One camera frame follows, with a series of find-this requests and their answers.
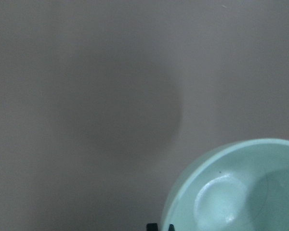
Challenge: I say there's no green bowl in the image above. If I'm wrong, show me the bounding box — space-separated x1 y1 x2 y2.
160 139 289 231

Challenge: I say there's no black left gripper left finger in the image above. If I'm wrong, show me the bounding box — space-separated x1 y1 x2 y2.
146 223 158 231

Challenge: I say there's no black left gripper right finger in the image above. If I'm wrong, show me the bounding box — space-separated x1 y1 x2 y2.
168 224 175 231

